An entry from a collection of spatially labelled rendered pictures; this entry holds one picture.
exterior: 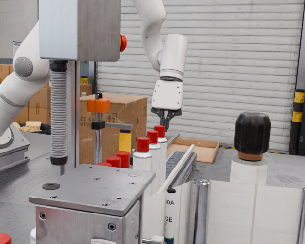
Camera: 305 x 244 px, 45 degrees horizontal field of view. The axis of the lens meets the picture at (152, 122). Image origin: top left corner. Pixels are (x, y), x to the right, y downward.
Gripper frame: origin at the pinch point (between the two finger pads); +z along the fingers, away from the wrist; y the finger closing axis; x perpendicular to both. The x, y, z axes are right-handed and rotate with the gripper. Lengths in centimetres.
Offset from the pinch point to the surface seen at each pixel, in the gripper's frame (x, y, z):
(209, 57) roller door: 373, -29, -161
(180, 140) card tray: 80, -7, -5
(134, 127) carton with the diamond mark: 29.4, -18.9, -2.6
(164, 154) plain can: -5.9, 2.6, 10.3
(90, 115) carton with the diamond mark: 16.6, -34.4, -3.5
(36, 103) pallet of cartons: 277, -220, -54
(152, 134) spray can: -17.4, 0.5, 5.7
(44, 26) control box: -56, -16, -9
